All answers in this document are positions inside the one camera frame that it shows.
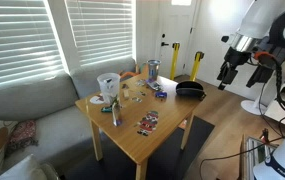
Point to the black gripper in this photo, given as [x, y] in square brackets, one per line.
[233, 58]

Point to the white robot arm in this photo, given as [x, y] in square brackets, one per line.
[261, 36]

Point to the silver metal cup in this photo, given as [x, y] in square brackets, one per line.
[153, 68]

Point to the clear plastic cup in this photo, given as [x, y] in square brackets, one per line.
[109, 86]

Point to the green toy car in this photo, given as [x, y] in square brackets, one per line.
[106, 109]

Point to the black glasses case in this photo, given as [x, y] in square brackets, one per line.
[190, 88]

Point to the clear pouch with clips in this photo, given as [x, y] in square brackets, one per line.
[154, 85]

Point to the white door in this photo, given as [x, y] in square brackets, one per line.
[174, 26]

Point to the green character sticker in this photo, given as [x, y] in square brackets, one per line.
[141, 82]

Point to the wooden side table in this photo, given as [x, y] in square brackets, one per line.
[172, 111]

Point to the orange plush octopus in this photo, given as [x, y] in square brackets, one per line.
[124, 74]

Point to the small wooden block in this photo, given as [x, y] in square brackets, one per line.
[126, 94]

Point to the right window blind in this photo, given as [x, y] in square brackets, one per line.
[102, 29]

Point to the window blind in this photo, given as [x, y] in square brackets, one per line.
[28, 46]
[102, 29]

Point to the grey sofa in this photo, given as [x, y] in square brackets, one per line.
[63, 132]

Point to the left window blind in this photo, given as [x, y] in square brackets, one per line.
[28, 46]

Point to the red floral cushion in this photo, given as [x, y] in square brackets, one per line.
[22, 137]

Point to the white cushion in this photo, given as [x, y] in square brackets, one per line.
[26, 169]

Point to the right yellow stanchion post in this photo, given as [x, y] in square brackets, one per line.
[198, 57]

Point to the yellow stanchion post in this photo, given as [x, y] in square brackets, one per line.
[175, 46]
[198, 57]

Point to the left yellow stanchion post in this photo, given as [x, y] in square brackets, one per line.
[175, 46]

